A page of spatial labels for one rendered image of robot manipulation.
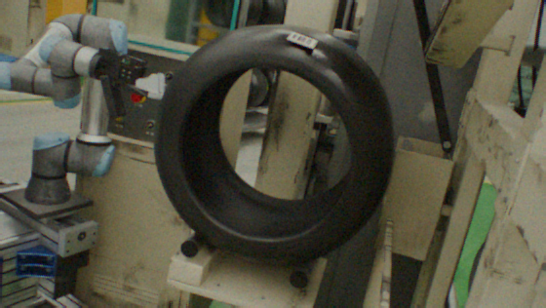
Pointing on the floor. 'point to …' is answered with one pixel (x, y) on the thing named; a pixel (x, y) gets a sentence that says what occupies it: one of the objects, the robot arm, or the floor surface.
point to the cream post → (292, 111)
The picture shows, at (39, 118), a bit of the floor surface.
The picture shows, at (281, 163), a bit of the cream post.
